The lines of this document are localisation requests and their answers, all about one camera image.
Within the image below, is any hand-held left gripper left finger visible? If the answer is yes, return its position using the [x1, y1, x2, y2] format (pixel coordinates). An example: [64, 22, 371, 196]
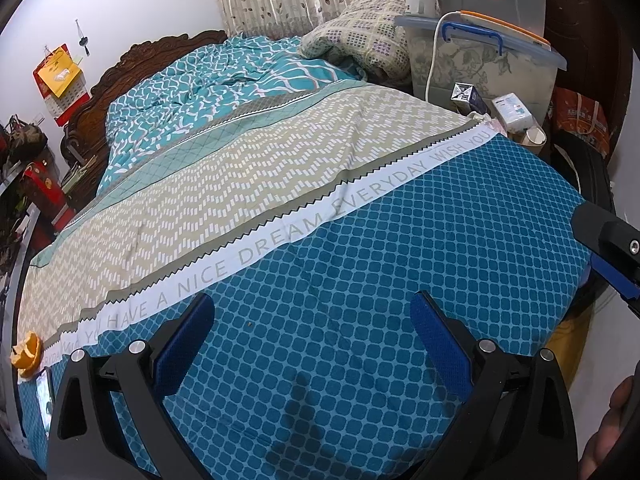
[46, 292, 216, 480]

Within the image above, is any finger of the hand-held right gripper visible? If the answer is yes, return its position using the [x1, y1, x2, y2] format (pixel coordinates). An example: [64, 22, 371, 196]
[571, 202, 640, 313]

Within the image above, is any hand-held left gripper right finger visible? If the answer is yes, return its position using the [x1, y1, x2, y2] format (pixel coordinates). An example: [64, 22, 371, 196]
[409, 290, 581, 480]

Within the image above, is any black trash bin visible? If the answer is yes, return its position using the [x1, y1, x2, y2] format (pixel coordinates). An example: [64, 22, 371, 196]
[547, 129, 619, 212]

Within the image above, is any pink paper cup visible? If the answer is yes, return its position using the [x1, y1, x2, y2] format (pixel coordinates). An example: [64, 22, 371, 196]
[489, 121, 547, 156]

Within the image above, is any white tissue pack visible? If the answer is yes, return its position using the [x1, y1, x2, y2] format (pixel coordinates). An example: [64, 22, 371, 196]
[491, 92, 534, 134]

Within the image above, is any blue milk carton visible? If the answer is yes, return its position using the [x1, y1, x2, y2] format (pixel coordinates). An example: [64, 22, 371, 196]
[451, 81, 490, 115]

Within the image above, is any person's right hand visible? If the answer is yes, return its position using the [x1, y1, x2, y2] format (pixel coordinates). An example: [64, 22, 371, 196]
[580, 375, 636, 480]

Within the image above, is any orange shopping bag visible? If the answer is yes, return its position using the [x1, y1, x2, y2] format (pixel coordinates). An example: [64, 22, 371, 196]
[550, 86, 612, 159]

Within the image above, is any smartphone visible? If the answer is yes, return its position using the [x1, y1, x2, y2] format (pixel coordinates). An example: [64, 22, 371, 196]
[34, 366, 57, 437]

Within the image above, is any orange peel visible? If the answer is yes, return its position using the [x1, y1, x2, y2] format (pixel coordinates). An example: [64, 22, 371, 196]
[10, 331, 44, 379]

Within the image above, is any patterned bedsheet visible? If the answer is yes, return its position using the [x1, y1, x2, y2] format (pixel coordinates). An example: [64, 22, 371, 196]
[10, 82, 601, 480]

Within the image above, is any wooden nightstand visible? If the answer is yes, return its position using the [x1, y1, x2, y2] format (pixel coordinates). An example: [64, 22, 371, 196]
[60, 152, 109, 211]

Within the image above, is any red bag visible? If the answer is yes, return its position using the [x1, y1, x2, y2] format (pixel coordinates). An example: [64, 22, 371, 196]
[22, 160, 69, 219]

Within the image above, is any dark wooden cabinet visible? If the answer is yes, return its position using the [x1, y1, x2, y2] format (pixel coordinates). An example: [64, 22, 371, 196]
[542, 0, 640, 171]

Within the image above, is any brown handbag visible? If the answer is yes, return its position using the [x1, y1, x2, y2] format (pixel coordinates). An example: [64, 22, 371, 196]
[0, 115, 49, 167]

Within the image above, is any teal patterned quilt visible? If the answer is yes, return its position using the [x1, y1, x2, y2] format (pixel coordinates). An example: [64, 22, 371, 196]
[97, 35, 366, 193]

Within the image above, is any carved wooden headboard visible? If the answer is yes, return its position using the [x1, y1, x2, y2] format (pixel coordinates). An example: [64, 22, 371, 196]
[60, 30, 229, 171]

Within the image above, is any white mug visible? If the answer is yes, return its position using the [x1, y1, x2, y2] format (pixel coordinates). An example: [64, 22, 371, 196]
[402, 0, 442, 17]

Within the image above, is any yellow envelope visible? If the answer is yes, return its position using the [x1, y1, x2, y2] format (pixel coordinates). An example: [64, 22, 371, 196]
[37, 46, 84, 99]

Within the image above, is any checked pillow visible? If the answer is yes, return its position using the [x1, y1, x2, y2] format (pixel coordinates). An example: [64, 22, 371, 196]
[297, 0, 417, 84]

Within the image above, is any clear storage box blue handle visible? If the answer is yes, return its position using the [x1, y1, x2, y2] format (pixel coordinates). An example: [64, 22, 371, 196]
[394, 10, 569, 112]

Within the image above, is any white cable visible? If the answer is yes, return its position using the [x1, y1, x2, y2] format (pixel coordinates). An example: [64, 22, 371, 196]
[425, 10, 482, 103]

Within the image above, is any red wall calendar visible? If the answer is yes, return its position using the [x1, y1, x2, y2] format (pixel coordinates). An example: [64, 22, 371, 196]
[32, 45, 94, 127]

